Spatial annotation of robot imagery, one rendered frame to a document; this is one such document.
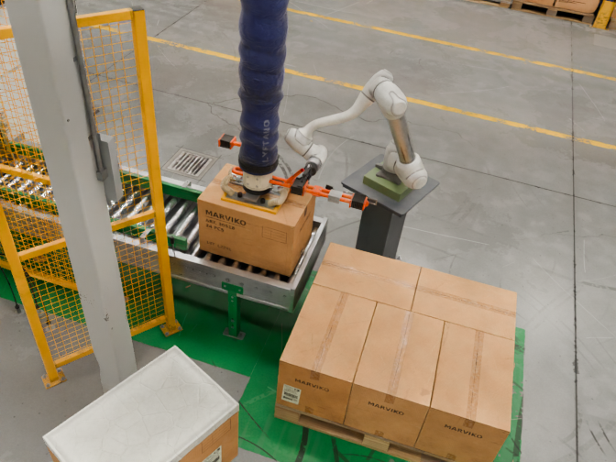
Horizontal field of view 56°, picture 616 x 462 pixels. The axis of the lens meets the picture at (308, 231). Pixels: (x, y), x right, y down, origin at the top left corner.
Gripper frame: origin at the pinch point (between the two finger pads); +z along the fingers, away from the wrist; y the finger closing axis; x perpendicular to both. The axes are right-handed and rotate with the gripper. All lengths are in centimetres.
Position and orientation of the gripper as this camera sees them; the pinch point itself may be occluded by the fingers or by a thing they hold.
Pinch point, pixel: (301, 186)
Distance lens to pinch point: 333.4
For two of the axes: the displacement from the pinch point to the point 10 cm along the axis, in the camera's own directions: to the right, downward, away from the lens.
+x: -9.5, -2.6, 1.7
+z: -3.0, 6.1, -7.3
